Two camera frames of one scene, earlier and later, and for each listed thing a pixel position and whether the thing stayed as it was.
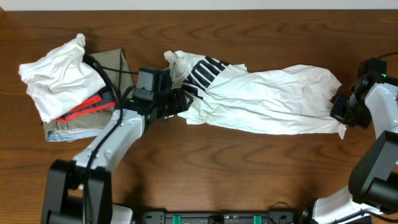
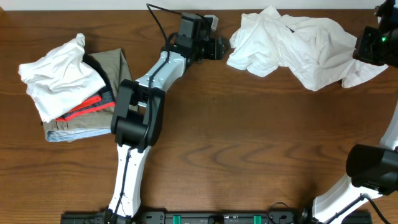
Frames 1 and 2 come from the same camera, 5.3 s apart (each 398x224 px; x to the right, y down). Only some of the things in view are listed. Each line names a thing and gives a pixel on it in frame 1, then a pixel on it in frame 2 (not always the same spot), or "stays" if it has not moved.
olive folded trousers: [117, 71] stays
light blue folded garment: [69, 135] stays
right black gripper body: [353, 111] → [373, 48]
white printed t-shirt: [293, 99] → [313, 52]
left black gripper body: [168, 105] → [208, 51]
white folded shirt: [61, 79] stays
